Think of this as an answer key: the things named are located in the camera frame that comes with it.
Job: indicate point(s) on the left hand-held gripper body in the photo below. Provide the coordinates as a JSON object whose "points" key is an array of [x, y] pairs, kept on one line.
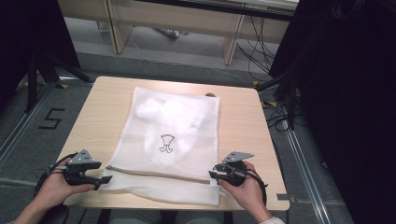
{"points": [[76, 172]]}

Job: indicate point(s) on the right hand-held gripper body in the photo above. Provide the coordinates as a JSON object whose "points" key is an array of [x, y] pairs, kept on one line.
{"points": [[234, 174]]}

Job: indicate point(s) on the white mesh laundry bag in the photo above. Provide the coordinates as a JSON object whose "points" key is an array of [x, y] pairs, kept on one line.
{"points": [[162, 183]]}

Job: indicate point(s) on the person's right hand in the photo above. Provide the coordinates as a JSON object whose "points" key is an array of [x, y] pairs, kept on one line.
{"points": [[247, 193]]}

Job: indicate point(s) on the person's left hand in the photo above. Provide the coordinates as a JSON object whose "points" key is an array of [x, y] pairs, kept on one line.
{"points": [[59, 188]]}

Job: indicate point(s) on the black chair part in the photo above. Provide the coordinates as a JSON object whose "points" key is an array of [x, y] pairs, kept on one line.
{"points": [[56, 215]]}

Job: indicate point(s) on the grey tape strip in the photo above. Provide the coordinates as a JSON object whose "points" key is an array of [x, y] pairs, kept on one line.
{"points": [[285, 197]]}

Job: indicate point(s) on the white garment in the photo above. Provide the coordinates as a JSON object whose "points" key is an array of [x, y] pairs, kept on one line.
{"points": [[174, 118]]}

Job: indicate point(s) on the dark round table grommet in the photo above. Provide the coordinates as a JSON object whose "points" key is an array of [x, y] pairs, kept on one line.
{"points": [[210, 95]]}

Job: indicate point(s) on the yellow floor tape mark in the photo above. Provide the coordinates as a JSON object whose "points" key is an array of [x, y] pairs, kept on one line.
{"points": [[64, 86], [255, 83]]}

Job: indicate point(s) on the black tripod stand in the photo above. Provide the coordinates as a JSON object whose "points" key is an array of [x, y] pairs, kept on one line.
{"points": [[288, 93], [40, 74]]}

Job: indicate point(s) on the black curtain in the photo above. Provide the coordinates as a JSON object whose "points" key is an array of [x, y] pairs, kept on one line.
{"points": [[28, 37], [348, 109]]}

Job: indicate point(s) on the grey power strip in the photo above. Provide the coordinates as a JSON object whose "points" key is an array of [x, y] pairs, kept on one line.
{"points": [[169, 33]]}

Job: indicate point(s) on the beige wooden desk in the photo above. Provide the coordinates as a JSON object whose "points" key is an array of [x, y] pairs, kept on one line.
{"points": [[174, 17]]}

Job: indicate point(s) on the metal floor rail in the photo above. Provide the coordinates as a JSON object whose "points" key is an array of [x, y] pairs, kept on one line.
{"points": [[18, 127], [306, 174]]}

